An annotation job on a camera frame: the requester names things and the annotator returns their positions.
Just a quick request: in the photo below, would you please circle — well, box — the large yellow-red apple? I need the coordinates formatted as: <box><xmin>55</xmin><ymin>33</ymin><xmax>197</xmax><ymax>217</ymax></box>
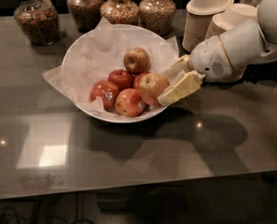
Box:
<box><xmin>138</xmin><ymin>73</ymin><xmax>170</xmax><ymax>106</ymax></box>

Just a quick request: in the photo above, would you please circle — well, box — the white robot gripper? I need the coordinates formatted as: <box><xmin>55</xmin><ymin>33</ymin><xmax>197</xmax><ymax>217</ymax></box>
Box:
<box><xmin>158</xmin><ymin>35</ymin><xmax>238</xmax><ymax>106</ymax></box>

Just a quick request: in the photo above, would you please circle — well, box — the back stack of paper bowls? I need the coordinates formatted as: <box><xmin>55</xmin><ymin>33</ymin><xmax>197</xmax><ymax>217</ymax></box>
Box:
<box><xmin>182</xmin><ymin>0</ymin><xmax>234</xmax><ymax>52</ymax></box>

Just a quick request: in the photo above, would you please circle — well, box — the white paper liner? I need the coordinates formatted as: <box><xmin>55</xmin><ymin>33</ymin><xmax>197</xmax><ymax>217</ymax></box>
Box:
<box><xmin>41</xmin><ymin>17</ymin><xmax>180</xmax><ymax>116</ymax></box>

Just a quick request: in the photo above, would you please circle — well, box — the red apple with sticker front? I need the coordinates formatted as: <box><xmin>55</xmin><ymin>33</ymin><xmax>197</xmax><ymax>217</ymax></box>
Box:
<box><xmin>115</xmin><ymin>89</ymin><xmax>146</xmax><ymax>118</ymax></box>

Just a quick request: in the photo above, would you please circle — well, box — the red apple with sticker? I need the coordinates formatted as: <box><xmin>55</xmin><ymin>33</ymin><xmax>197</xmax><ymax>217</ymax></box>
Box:
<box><xmin>115</xmin><ymin>89</ymin><xmax>146</xmax><ymax>118</ymax></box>
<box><xmin>90</xmin><ymin>80</ymin><xmax>119</xmax><ymax>111</ymax></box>

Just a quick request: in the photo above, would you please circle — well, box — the dark red apple middle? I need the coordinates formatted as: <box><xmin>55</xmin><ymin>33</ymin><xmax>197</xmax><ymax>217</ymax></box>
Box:
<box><xmin>108</xmin><ymin>69</ymin><xmax>133</xmax><ymax>91</ymax></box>

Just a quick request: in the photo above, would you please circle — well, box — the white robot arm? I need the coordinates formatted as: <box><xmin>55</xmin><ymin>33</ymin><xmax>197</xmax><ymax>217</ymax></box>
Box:
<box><xmin>158</xmin><ymin>0</ymin><xmax>277</xmax><ymax>106</ymax></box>

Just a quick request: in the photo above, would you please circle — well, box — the glass jar of cereal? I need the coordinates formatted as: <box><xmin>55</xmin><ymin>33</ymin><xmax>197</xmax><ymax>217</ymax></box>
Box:
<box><xmin>67</xmin><ymin>0</ymin><xmax>104</xmax><ymax>31</ymax></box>
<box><xmin>100</xmin><ymin>0</ymin><xmax>139</xmax><ymax>25</ymax></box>
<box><xmin>139</xmin><ymin>0</ymin><xmax>175</xmax><ymax>36</ymax></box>

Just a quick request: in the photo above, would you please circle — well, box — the red apple with sticker left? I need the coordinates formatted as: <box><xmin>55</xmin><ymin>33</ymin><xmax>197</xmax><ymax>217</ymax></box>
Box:
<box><xmin>90</xmin><ymin>80</ymin><xmax>119</xmax><ymax>111</ymax></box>

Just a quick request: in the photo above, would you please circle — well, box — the glass jar of granola left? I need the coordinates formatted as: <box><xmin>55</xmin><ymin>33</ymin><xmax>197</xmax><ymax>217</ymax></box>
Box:
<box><xmin>14</xmin><ymin>0</ymin><xmax>60</xmax><ymax>46</ymax></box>

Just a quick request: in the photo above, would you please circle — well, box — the white ceramic bowl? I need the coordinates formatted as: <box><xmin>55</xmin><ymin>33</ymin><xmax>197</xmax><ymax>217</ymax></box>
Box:
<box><xmin>62</xmin><ymin>23</ymin><xmax>176</xmax><ymax>124</ymax></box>

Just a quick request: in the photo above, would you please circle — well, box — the yellowish apple at back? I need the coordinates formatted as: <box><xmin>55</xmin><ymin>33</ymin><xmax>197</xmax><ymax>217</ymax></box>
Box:
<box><xmin>123</xmin><ymin>48</ymin><xmax>150</xmax><ymax>75</ymax></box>

